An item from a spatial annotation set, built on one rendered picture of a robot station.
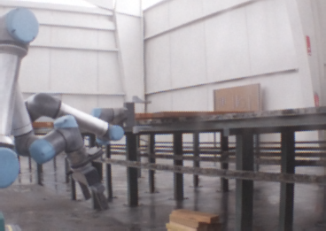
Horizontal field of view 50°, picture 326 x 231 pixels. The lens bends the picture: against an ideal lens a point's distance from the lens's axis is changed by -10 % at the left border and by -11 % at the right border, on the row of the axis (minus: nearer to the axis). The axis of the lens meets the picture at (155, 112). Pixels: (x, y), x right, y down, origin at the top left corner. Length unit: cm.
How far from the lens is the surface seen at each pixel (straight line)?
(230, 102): 1035
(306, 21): 857
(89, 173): 126
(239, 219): 211
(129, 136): 389
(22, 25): 111
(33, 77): 1269
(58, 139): 120
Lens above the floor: 77
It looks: 3 degrees up
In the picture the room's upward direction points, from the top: 1 degrees counter-clockwise
